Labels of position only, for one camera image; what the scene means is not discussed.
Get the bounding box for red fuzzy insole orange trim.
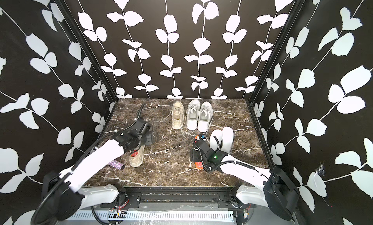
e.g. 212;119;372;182
194;134;203;170

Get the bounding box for white shoe insole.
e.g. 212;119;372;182
209;129;222;151
220;127;234;154

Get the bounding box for beige sneaker one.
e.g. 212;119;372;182
129;145;145;167
172;101;185;130

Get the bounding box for white sneaker one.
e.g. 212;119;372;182
186;99;201;130
197;101;213;133

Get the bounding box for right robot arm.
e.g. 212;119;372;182
190;134;300;221

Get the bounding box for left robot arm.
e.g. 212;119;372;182
30;104;153;225

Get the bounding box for white slotted cable duct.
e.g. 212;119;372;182
63;210;235;223

